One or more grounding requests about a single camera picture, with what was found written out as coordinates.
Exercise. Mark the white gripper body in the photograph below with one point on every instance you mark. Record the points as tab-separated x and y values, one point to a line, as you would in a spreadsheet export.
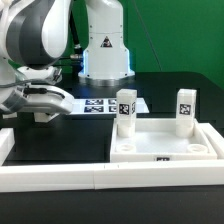
47	99

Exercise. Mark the white square tabletop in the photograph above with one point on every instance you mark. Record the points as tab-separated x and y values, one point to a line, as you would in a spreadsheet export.
156	140

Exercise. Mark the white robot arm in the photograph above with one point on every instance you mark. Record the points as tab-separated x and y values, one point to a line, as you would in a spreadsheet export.
34	35

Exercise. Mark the white sheet with tags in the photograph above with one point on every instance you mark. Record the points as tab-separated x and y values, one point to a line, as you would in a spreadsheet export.
103	106

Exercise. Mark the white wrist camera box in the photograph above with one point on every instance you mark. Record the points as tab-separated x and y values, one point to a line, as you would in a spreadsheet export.
51	74

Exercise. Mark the white left barrier wall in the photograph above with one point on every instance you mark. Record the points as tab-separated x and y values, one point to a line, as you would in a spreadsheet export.
7	142

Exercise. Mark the white barrier wall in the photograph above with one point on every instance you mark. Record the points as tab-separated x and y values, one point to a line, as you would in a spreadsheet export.
216	140
110	175
7	142

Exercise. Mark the white front barrier wall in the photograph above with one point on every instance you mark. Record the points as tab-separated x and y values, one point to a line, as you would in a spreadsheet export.
110	175

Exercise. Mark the white right barrier wall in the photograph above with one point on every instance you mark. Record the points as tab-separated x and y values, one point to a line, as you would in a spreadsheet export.
216	140

